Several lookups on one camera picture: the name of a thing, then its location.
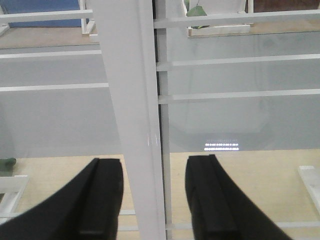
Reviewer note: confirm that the dark brown wooden door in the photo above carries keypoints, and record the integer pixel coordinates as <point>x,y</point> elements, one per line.
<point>284,5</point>

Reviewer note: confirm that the green potted plant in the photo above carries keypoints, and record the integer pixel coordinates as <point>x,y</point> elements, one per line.
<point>196,11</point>

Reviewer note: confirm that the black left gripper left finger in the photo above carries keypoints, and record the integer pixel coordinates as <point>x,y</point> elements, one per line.
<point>86,208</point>

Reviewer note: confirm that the light wooden base platform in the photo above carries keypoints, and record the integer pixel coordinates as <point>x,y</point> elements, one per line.
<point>270,178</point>

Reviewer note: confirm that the white framed transparent sliding door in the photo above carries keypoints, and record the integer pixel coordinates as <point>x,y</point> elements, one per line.
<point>99,100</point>

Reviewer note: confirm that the blue door with window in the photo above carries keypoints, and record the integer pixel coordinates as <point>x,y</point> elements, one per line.
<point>44,13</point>

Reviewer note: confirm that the green sandbag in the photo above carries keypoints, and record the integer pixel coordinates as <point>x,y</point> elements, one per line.
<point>6,167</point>

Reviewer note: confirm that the white support brace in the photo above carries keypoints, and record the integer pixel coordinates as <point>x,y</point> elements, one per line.
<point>12,188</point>

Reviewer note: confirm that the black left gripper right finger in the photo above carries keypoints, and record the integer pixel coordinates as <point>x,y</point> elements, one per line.
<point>219,209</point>

